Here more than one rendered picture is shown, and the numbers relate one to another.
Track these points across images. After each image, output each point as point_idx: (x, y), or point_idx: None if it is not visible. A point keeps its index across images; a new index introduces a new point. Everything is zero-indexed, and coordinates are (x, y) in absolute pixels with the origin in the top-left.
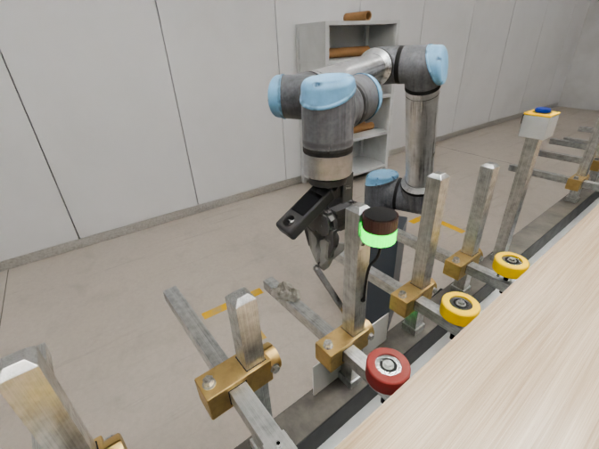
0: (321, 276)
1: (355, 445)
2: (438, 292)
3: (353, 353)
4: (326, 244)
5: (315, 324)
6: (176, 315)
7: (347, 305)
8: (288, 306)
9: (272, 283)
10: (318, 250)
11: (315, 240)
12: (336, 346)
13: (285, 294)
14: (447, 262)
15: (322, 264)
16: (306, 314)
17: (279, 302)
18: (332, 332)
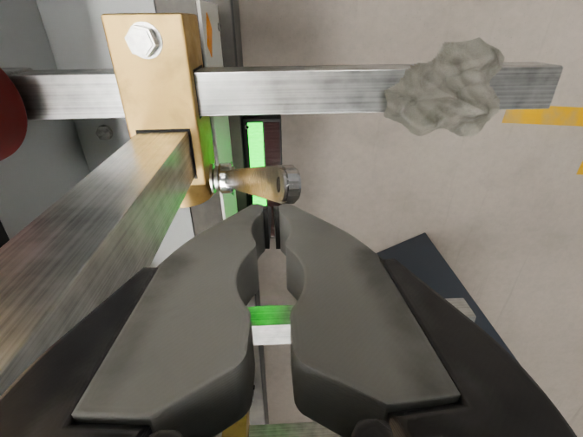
0: (264, 179)
1: None
2: (259, 361)
3: (100, 94)
4: (124, 370)
5: (258, 79)
6: None
7: (131, 171)
8: (397, 67)
9: (520, 84)
10: (295, 273)
11: (305, 332)
12: (127, 61)
13: (431, 79)
14: (240, 434)
15: (233, 217)
16: (317, 85)
17: None
18: (186, 91)
